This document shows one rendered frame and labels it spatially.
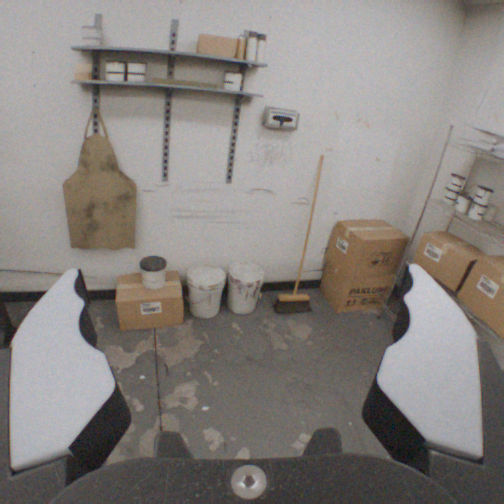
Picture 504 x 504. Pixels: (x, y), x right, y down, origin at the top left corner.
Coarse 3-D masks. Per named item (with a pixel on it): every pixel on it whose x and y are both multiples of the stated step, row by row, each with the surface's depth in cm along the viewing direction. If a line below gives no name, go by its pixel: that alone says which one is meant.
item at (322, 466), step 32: (160, 448) 5; (320, 448) 5; (96, 480) 4; (128, 480) 4; (160, 480) 4; (192, 480) 4; (224, 480) 4; (256, 480) 4; (288, 480) 4; (320, 480) 4; (352, 480) 4; (384, 480) 4; (416, 480) 4
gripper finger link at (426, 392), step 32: (416, 288) 10; (416, 320) 8; (448, 320) 8; (384, 352) 7; (416, 352) 7; (448, 352) 7; (384, 384) 6; (416, 384) 6; (448, 384) 6; (384, 416) 6; (416, 416) 6; (448, 416) 5; (480, 416) 5; (416, 448) 5; (448, 448) 5; (480, 448) 5
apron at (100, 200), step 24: (96, 144) 183; (96, 168) 191; (72, 192) 192; (96, 192) 200; (120, 192) 204; (72, 216) 201; (96, 216) 208; (120, 216) 213; (72, 240) 211; (96, 240) 216; (120, 240) 222
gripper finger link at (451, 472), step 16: (480, 352) 7; (480, 368) 6; (496, 368) 6; (480, 384) 6; (496, 384) 6; (496, 400) 6; (496, 416) 5; (496, 432) 5; (432, 448) 5; (496, 448) 5; (416, 464) 5; (432, 464) 5; (448, 464) 5; (464, 464) 4; (480, 464) 4; (496, 464) 4; (448, 480) 4; (464, 480) 4; (480, 480) 4; (496, 480) 4; (464, 496) 4; (480, 496) 4; (496, 496) 4
